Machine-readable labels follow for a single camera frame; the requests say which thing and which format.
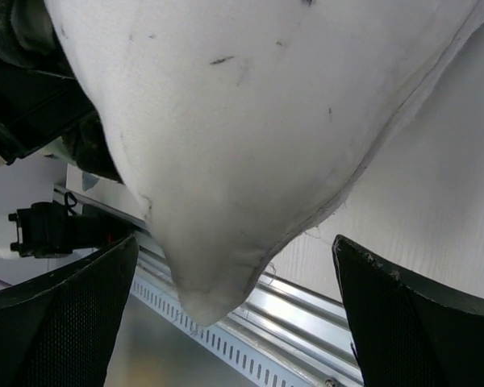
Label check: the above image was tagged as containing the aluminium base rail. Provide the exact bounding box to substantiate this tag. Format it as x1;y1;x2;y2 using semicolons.
53;185;364;386

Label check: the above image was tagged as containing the black floral plush pillowcase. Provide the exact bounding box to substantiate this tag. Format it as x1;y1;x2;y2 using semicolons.
0;1;121;182

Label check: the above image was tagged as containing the perforated grey cable duct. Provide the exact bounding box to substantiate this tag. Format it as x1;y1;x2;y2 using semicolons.
131;274;326;386

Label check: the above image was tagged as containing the white pillow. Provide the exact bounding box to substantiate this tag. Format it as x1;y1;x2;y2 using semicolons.
46;1;484;327

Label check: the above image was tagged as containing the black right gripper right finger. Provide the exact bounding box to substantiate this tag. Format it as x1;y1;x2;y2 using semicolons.
332;235;484;386

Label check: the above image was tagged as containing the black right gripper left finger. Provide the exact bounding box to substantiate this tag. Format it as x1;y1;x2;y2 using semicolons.
0;235;139;386

